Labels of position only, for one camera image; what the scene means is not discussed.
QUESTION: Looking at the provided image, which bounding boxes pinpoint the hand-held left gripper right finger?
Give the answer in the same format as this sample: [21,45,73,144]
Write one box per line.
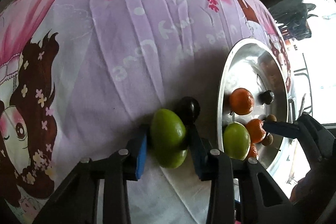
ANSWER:
[188,123,297,224]

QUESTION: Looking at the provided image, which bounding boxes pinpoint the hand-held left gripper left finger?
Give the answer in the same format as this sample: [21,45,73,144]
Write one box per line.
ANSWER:
[34,124,148,224]

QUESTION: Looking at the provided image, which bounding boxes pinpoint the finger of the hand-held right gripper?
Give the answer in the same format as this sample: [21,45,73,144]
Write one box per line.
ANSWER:
[263,112,336,169]

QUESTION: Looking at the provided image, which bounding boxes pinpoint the orange tangerine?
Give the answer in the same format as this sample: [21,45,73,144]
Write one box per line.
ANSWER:
[229,88,255,115]
[245,119,267,144]
[247,144,259,159]

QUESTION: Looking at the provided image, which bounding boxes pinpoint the dark red cherry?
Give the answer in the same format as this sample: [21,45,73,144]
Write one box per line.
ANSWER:
[256,74,275,105]
[175,97,201,125]

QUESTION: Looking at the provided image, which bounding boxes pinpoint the green jujube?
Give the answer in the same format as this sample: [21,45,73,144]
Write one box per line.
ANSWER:
[157,149,188,169]
[223,122,251,161]
[150,109,187,153]

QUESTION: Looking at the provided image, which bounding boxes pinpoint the round steel basin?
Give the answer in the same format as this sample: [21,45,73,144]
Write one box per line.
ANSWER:
[217,38,296,178]

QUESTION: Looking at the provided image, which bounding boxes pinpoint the dark hanging clothes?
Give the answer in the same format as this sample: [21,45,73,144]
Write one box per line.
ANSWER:
[268,0,319,41]

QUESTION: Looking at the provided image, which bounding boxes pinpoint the pink printed blanket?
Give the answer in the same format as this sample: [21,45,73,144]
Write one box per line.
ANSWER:
[0,0,292,224]

